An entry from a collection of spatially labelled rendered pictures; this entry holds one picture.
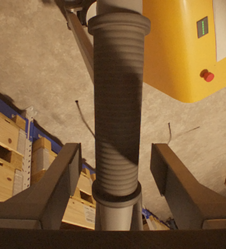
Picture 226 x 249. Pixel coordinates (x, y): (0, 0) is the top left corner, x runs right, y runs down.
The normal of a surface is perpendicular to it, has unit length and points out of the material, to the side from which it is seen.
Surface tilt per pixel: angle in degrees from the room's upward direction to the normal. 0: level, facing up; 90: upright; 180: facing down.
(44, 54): 0
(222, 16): 0
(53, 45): 0
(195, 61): 14
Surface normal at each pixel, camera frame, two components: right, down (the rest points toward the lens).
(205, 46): 0.28, 0.67
